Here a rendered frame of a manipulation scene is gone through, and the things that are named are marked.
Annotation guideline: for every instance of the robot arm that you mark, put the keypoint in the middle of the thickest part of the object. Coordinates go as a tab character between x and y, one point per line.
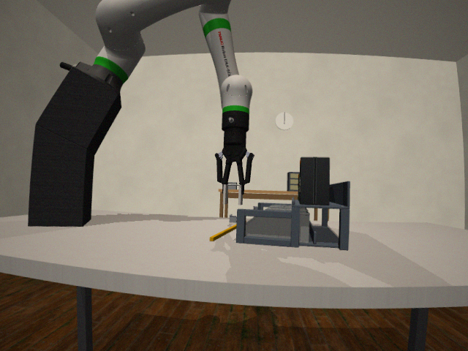
120	23

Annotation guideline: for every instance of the yellow bar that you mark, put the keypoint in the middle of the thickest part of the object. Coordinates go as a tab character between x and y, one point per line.
224	232

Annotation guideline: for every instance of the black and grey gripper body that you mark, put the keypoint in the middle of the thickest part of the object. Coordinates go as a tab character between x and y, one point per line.
234	140

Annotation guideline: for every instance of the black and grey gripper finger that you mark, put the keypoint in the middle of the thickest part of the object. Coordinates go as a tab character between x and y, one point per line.
224	179
242	182

